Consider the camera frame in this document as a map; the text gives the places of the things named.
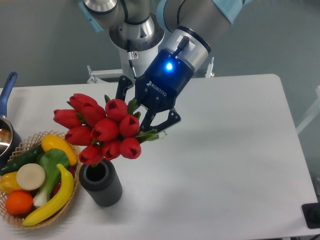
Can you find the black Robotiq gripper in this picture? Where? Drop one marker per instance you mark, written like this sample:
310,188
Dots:
158,89

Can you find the red tulip bouquet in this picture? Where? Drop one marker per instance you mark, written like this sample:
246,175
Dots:
105,132

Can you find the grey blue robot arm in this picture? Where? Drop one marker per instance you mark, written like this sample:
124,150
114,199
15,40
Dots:
206,20

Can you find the dark grey ribbed vase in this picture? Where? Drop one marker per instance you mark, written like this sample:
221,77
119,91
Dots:
101,182

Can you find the red fruit in basket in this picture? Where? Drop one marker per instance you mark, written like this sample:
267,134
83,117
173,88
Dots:
71,169

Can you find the green bok choy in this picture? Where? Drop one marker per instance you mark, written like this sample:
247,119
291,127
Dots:
48,162

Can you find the yellow banana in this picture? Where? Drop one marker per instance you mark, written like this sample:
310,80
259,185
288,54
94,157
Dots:
56,203

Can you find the green cucumber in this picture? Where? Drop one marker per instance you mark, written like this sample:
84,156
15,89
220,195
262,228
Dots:
27,157

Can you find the woven wicker basket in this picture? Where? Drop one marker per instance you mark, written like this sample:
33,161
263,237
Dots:
27,144

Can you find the beige round disc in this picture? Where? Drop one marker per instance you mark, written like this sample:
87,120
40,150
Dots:
30,176

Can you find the yellow bell pepper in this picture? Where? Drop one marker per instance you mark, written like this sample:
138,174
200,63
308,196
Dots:
9,184

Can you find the orange fruit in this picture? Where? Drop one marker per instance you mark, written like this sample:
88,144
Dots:
19,202

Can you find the black device at table edge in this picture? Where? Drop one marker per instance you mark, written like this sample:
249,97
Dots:
311,212

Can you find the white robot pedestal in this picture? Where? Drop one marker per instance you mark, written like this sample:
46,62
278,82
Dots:
138,44

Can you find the blue handled saucepan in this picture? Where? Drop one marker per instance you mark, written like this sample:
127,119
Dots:
9,138

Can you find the white metal frame right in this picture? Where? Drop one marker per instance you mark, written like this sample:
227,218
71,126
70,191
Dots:
310,113

